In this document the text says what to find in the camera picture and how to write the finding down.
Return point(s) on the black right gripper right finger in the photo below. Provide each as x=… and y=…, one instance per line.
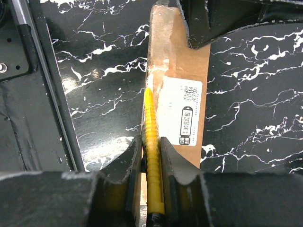
x=194, y=198

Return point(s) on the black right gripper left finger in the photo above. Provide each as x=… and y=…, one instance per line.
x=109, y=197

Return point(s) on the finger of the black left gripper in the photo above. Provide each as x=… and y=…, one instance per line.
x=208, y=20

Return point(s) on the brown cardboard express box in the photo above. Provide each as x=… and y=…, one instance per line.
x=177, y=76

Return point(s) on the yellow utility knife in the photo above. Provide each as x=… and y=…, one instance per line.
x=151, y=141

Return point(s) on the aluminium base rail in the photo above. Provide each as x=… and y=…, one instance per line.
x=36, y=131

